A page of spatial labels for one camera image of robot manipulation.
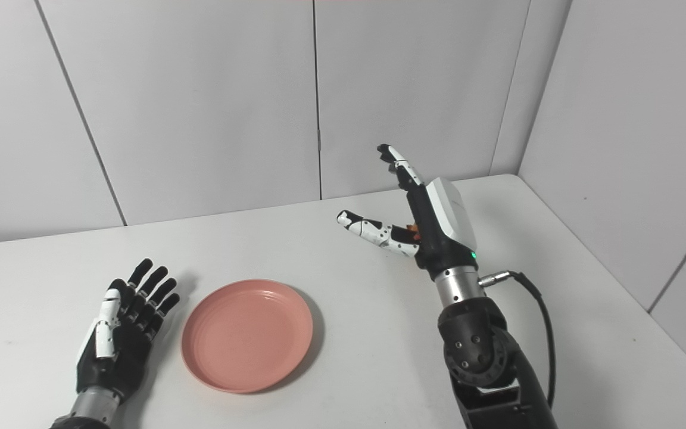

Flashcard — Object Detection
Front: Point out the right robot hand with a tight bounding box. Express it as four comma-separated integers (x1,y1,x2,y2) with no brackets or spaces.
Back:
336,144,478,281

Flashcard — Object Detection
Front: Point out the pink plate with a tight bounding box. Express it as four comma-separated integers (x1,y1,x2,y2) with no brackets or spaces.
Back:
181,279,314,394

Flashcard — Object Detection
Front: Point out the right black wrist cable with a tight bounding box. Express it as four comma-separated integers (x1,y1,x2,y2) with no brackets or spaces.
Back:
478,271,557,408

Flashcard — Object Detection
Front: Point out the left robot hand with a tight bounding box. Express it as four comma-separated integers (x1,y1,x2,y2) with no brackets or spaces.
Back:
76,258,180,401

